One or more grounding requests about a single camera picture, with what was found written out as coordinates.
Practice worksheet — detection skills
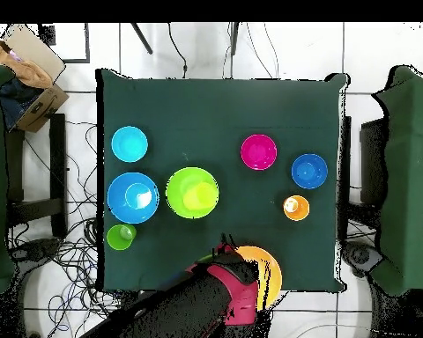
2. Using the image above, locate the dark blue cloth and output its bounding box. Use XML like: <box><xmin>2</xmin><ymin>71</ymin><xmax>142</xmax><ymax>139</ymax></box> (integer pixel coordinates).
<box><xmin>0</xmin><ymin>77</ymin><xmax>45</xmax><ymax>130</ymax></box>

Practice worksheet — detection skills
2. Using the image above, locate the black chair base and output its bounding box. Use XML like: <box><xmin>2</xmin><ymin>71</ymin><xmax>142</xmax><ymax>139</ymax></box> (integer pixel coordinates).
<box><xmin>10</xmin><ymin>237</ymin><xmax>63</xmax><ymax>268</ymax></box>

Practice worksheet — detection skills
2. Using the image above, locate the pink bowl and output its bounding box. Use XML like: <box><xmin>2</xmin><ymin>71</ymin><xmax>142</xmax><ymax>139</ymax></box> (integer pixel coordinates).
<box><xmin>240</xmin><ymin>133</ymin><xmax>278</xmax><ymax>172</ymax></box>

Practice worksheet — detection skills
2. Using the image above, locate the brown cloth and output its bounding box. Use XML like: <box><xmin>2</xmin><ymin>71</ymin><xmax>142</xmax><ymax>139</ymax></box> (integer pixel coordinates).
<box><xmin>0</xmin><ymin>36</ymin><xmax>54</xmax><ymax>89</ymax></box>

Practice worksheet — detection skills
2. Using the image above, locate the cardboard box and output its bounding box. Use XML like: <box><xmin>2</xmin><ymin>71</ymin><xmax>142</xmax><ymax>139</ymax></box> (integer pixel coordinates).
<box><xmin>0</xmin><ymin>23</ymin><xmax>71</xmax><ymax>134</ymax></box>

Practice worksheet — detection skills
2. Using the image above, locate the tangle of floor cables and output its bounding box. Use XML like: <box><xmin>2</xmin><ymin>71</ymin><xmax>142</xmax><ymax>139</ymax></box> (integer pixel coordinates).
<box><xmin>6</xmin><ymin>119</ymin><xmax>124</xmax><ymax>338</ymax></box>

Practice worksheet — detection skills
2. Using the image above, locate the large yellow-orange bowl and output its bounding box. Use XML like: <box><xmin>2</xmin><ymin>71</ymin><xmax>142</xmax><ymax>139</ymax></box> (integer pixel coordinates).
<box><xmin>234</xmin><ymin>245</ymin><xmax>284</xmax><ymax>312</ymax></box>

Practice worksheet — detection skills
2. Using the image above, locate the yellow cup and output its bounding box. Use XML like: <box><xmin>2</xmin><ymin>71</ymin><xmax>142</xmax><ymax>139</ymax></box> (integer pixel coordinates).
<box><xmin>182</xmin><ymin>180</ymin><xmax>216</xmax><ymax>209</ymax></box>

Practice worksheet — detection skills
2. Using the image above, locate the large blue bowl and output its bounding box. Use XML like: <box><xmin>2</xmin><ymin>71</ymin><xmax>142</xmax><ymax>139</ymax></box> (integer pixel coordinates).
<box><xmin>106</xmin><ymin>171</ymin><xmax>160</xmax><ymax>225</ymax></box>

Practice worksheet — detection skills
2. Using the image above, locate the black metal frame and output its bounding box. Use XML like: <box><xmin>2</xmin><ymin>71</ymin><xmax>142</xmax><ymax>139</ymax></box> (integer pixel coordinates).
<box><xmin>37</xmin><ymin>22</ymin><xmax>92</xmax><ymax>64</ymax></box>

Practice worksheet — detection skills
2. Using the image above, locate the black stool frame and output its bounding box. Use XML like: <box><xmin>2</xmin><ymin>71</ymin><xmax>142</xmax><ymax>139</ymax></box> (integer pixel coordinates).
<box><xmin>4</xmin><ymin>113</ymin><xmax>68</xmax><ymax>240</ymax></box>

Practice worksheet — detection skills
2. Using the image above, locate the orange cup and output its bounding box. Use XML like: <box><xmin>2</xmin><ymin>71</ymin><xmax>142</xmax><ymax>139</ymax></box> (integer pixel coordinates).
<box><xmin>282</xmin><ymin>195</ymin><xmax>311</xmax><ymax>222</ymax></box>

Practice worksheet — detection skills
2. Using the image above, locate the dark green tablecloth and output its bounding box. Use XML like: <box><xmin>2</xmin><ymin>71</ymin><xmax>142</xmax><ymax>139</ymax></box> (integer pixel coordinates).
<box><xmin>95</xmin><ymin>68</ymin><xmax>350</xmax><ymax>293</ymax></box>

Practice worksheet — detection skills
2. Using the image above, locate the small dark blue bowl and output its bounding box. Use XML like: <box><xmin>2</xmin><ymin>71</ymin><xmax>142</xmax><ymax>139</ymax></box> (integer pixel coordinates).
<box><xmin>291</xmin><ymin>153</ymin><xmax>330</xmax><ymax>190</ymax></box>

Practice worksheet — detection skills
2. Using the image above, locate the small light blue bowl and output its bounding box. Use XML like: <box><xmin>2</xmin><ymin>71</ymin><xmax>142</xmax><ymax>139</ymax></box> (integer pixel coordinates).
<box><xmin>110</xmin><ymin>125</ymin><xmax>150</xmax><ymax>164</ymax></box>

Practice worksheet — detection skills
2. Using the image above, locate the black tripod leg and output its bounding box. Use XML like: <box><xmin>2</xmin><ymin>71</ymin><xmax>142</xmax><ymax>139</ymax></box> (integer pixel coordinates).
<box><xmin>229</xmin><ymin>22</ymin><xmax>241</xmax><ymax>56</ymax></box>
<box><xmin>130</xmin><ymin>22</ymin><xmax>154</xmax><ymax>55</ymax></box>

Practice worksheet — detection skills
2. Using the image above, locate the green cup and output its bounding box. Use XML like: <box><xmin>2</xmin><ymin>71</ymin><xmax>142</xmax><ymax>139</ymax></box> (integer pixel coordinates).
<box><xmin>106</xmin><ymin>223</ymin><xmax>138</xmax><ymax>252</ymax></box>

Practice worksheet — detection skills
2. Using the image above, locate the green bowl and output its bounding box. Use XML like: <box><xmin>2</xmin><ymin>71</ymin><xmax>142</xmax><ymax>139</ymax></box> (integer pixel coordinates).
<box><xmin>165</xmin><ymin>166</ymin><xmax>220</xmax><ymax>220</ymax></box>

